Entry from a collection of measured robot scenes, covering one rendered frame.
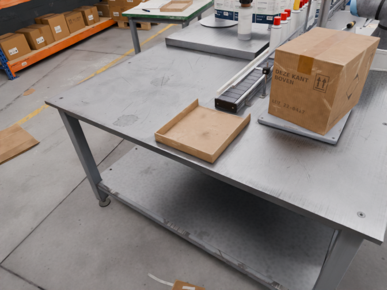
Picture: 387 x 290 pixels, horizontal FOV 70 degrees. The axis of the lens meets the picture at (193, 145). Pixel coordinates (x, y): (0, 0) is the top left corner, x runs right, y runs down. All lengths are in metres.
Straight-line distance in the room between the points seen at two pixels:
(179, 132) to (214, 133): 0.14
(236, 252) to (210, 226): 0.19
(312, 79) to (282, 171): 0.33
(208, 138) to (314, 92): 0.40
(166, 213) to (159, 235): 0.23
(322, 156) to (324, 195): 0.18
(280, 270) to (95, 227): 1.15
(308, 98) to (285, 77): 0.11
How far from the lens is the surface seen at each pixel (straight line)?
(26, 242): 2.11
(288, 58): 1.05
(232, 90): 1.29
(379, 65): 1.73
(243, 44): 1.83
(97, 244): 1.88
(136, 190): 1.77
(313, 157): 1.04
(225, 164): 0.96
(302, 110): 1.10
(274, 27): 1.57
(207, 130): 1.11
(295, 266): 1.47
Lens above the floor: 1.49
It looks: 39 degrees down
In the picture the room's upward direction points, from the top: 5 degrees counter-clockwise
